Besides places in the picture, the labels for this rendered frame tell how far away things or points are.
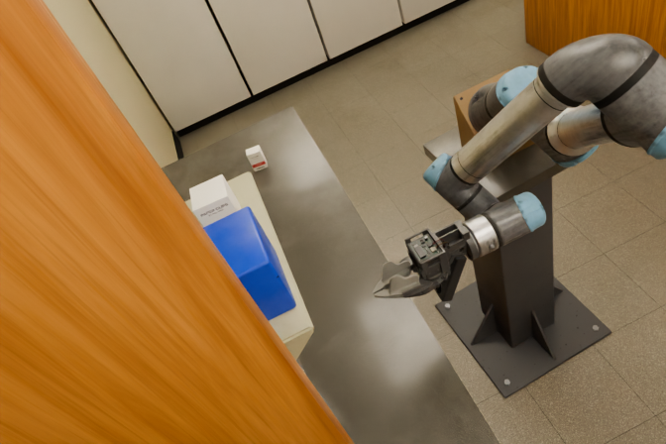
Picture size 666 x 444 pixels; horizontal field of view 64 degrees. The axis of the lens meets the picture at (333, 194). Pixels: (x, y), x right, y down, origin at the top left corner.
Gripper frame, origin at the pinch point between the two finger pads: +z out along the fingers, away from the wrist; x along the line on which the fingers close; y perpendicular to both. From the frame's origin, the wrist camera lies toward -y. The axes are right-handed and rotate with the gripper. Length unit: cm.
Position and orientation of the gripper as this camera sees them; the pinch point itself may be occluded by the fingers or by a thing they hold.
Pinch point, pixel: (380, 293)
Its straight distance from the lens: 106.0
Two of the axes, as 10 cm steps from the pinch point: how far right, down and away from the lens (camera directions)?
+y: -2.9, -6.9, -6.7
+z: -9.0, 4.4, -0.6
